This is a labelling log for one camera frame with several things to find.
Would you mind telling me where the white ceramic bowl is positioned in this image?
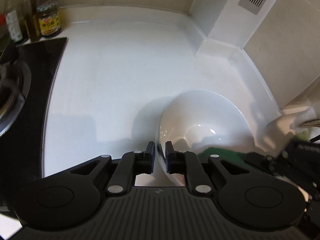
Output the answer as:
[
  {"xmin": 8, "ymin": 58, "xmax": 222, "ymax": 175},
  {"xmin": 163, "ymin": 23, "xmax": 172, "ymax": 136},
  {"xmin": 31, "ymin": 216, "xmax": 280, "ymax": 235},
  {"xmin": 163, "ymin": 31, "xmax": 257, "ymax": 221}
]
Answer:
[{"xmin": 155, "ymin": 89, "xmax": 255, "ymax": 171}]

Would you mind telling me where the pink green sponge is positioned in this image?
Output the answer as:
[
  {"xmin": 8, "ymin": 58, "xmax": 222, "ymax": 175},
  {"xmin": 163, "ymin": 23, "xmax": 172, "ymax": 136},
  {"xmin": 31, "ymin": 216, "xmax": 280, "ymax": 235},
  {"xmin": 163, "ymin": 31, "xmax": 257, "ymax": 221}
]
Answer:
[{"xmin": 197, "ymin": 147, "xmax": 252, "ymax": 168}]

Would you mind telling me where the green cloth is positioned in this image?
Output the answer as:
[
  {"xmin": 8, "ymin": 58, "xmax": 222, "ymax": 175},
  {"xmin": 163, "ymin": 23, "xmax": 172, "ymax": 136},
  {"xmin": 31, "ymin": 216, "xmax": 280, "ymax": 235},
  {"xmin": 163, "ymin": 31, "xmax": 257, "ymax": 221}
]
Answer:
[{"xmin": 293, "ymin": 129, "xmax": 310, "ymax": 142}]

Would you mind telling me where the white cloth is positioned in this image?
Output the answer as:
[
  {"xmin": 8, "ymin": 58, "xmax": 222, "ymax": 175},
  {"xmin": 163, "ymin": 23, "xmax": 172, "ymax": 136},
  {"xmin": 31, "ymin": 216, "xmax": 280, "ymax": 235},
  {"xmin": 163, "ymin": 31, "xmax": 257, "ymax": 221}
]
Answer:
[{"xmin": 254, "ymin": 107, "xmax": 319, "ymax": 157}]

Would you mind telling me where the black gas stove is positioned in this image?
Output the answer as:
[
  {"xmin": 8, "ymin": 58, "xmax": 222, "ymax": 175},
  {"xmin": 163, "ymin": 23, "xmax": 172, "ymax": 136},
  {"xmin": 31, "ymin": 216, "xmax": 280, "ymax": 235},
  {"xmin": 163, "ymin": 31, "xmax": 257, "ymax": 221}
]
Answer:
[{"xmin": 1, "ymin": 37, "xmax": 68, "ymax": 180}]

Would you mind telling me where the yellow label sauce jar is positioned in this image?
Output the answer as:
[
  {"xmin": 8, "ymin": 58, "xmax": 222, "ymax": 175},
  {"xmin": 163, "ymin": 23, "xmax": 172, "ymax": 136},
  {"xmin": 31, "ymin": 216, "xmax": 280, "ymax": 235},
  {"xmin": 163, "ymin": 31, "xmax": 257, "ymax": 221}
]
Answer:
[{"xmin": 37, "ymin": 0, "xmax": 62, "ymax": 38}]

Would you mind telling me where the dark oil bottle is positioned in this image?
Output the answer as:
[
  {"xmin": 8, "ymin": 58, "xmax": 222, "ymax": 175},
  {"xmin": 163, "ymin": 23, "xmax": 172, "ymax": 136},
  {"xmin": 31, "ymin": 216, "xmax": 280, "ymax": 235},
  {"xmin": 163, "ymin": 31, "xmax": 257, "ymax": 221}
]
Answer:
[{"xmin": 22, "ymin": 0, "xmax": 41, "ymax": 42}]

